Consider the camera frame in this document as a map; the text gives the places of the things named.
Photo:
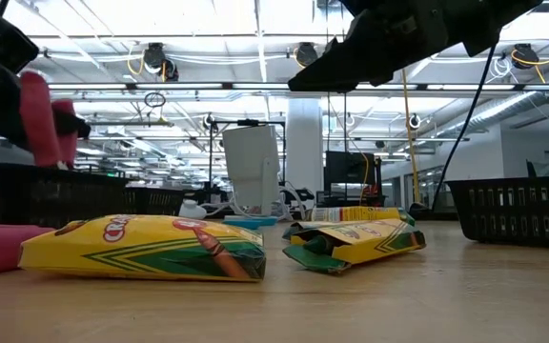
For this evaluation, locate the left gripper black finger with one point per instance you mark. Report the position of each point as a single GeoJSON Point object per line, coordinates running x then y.
{"type": "Point", "coordinates": [72, 125]}

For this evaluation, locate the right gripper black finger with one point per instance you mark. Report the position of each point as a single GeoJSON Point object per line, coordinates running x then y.
{"type": "Point", "coordinates": [351, 62]}

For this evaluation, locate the black slotted plastic basket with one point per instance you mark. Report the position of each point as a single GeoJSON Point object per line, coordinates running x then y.
{"type": "Point", "coordinates": [41, 195]}
{"type": "Point", "coordinates": [517, 214]}
{"type": "Point", "coordinates": [153, 200]}

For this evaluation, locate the yellow green crayon box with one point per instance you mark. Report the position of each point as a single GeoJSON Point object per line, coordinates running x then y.
{"type": "Point", "coordinates": [292, 232]}
{"type": "Point", "coordinates": [355, 214]}
{"type": "Point", "coordinates": [136, 248]}

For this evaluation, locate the small yellow crayon box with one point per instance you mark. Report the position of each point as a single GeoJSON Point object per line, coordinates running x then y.
{"type": "Point", "coordinates": [365, 243]}

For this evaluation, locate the white square column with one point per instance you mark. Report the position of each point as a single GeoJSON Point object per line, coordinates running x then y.
{"type": "Point", "coordinates": [304, 143]}

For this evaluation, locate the long ceiling strip light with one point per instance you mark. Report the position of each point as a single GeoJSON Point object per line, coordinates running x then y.
{"type": "Point", "coordinates": [184, 86]}

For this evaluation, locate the silver ventilation duct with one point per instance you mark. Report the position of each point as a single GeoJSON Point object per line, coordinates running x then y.
{"type": "Point", "coordinates": [508, 107]}

